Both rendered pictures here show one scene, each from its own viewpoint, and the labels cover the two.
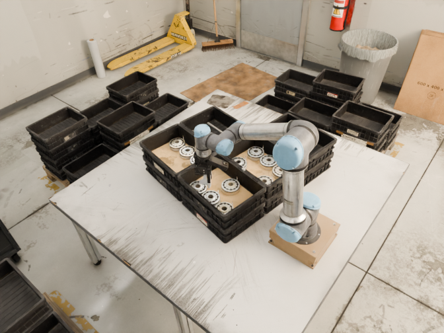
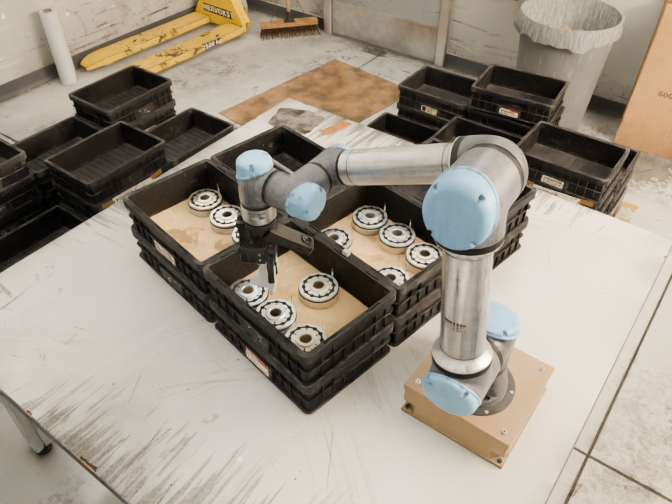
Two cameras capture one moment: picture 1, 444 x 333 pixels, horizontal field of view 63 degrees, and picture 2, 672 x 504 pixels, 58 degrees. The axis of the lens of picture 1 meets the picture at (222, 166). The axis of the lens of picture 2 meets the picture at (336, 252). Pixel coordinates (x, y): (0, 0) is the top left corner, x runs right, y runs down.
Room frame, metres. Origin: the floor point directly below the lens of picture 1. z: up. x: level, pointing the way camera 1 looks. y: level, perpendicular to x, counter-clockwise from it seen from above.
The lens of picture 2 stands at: (0.30, 0.00, 1.98)
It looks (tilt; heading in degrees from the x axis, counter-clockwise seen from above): 42 degrees down; 355
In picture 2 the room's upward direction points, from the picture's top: straight up
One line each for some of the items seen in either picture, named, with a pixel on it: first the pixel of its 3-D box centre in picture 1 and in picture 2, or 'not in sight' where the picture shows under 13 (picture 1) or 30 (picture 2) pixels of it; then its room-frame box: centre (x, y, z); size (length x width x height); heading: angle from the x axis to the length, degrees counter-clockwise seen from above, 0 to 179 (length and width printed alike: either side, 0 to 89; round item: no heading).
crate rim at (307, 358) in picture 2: (221, 183); (297, 282); (1.37, 0.01, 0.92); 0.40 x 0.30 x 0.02; 39
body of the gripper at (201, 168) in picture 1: (203, 162); (258, 237); (1.36, 0.09, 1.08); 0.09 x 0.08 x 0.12; 86
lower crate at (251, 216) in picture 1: (221, 203); (300, 325); (1.37, 0.01, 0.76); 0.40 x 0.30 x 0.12; 39
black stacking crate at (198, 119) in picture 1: (216, 134); (287, 181); (1.87, 0.03, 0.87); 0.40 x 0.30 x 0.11; 39
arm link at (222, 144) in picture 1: (222, 143); (299, 192); (1.31, -0.01, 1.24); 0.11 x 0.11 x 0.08; 51
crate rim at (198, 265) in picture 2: (177, 148); (204, 209); (1.68, 0.26, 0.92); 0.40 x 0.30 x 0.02; 39
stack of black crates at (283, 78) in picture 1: (296, 94); (440, 113); (3.22, -0.80, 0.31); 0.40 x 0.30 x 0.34; 49
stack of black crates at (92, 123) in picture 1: (104, 127); (66, 173); (2.80, 1.08, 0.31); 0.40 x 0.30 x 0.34; 139
